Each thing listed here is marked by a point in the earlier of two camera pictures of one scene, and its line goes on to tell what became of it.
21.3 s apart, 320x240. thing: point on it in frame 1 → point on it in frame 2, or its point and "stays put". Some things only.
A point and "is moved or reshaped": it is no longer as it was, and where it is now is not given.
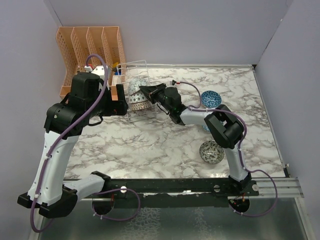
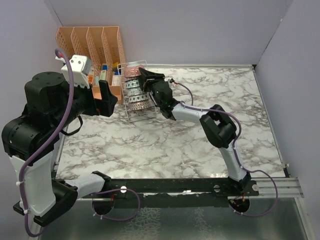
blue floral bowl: (206, 128) is moved or reshaped
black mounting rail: (187, 193) stays put
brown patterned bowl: (139, 105) stays put
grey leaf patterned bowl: (210, 152) → (132, 71)
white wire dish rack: (132, 75) stays put
